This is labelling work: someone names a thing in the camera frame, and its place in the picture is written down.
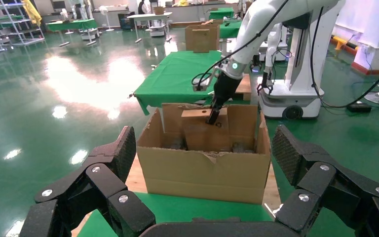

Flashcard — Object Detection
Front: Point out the yellow hanging cloth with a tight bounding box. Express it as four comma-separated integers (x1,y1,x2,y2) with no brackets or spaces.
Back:
22,0,42,28

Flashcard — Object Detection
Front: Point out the small brown cardboard box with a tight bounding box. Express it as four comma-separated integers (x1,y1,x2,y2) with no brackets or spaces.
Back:
180,108,232,153

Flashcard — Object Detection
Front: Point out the yellow black floor barrier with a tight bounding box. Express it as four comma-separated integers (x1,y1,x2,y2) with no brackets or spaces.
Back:
329,35,357,56

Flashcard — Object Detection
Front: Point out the plain green tablecloth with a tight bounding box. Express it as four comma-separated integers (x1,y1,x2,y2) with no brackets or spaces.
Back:
134,50,223,116

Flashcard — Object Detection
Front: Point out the large open cardboard carton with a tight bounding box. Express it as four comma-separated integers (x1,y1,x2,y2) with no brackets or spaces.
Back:
136,103,272,205

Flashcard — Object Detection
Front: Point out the white wire shelving rack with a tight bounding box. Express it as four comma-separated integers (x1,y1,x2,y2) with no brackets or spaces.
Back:
0,0,45,58

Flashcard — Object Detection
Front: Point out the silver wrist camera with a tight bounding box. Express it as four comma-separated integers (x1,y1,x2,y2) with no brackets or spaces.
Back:
192,64,223,92

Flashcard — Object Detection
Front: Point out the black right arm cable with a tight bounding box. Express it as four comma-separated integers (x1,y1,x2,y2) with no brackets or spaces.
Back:
191,0,379,109

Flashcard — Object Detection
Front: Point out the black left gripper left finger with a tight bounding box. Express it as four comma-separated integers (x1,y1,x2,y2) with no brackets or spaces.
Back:
19,125,156,237

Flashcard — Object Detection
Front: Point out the white wheeled robot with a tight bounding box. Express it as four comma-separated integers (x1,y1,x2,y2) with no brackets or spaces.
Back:
258,19,345,120

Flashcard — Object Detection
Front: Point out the dark grey foam insert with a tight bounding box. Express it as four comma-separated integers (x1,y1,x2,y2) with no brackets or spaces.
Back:
231,142,256,154
168,137,187,151

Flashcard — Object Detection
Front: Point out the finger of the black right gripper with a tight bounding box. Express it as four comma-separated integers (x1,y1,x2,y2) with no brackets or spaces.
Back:
206,105,225,126

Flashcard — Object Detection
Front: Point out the tall cardboard box with flap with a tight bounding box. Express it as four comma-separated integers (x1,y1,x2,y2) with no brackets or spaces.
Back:
185,20,221,54

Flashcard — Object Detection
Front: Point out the white standing fan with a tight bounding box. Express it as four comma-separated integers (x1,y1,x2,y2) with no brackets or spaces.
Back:
97,4,115,33

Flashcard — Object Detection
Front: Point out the white table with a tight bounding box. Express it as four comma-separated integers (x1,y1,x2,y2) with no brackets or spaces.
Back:
126,11,174,44

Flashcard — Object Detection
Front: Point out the black power adapter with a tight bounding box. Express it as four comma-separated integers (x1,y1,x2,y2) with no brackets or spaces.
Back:
345,102,372,114

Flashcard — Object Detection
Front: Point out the small white mobile base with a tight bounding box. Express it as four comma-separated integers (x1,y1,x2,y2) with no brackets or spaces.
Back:
78,28,100,41

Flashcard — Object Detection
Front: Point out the green cloth covered table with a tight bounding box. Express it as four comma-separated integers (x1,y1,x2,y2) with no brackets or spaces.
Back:
219,20,242,40
208,7,235,20
45,18,98,33

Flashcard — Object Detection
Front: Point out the black cabinet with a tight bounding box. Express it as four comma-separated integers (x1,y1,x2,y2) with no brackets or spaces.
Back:
117,11,136,31

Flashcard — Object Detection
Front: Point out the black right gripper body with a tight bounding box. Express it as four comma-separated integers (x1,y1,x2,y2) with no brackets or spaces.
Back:
211,72,242,110

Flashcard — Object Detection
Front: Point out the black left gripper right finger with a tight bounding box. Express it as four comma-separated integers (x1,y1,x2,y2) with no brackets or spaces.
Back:
271,124,379,237

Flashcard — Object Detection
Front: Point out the low wooden platform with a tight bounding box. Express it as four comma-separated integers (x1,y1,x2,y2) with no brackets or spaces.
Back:
235,73,252,101

